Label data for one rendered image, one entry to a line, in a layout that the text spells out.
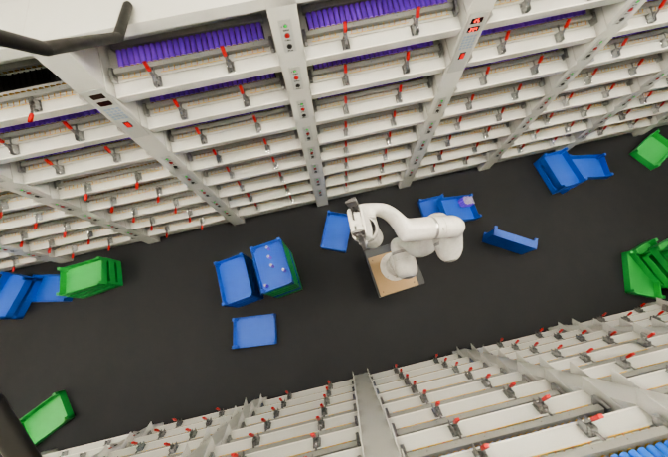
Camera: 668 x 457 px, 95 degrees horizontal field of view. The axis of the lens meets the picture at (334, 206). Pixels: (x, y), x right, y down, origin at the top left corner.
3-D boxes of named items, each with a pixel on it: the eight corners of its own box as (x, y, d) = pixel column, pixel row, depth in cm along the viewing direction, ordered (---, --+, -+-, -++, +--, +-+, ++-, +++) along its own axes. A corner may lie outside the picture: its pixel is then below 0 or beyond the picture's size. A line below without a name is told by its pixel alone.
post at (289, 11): (328, 204, 254) (294, -8, 90) (317, 207, 254) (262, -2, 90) (323, 183, 261) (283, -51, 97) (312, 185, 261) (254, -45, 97)
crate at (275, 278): (294, 283, 194) (292, 281, 186) (263, 294, 192) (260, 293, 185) (281, 239, 204) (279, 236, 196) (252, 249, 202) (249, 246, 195)
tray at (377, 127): (422, 123, 174) (428, 117, 165) (318, 145, 172) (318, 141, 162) (415, 89, 175) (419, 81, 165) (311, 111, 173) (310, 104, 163)
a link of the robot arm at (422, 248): (391, 268, 173) (385, 240, 179) (410, 265, 177) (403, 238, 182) (440, 244, 128) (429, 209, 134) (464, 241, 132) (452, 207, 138)
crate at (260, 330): (275, 313, 226) (273, 313, 218) (277, 343, 219) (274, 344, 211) (236, 318, 226) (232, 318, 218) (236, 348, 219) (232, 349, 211)
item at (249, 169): (306, 165, 189) (305, 161, 175) (209, 186, 187) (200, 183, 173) (299, 133, 190) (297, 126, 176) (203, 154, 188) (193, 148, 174)
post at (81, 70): (245, 223, 252) (54, 38, 87) (234, 225, 251) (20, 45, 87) (243, 201, 259) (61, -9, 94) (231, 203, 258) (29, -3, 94)
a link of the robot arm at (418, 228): (429, 196, 118) (357, 200, 108) (441, 235, 113) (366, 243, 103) (417, 205, 126) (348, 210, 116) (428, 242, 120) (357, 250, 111)
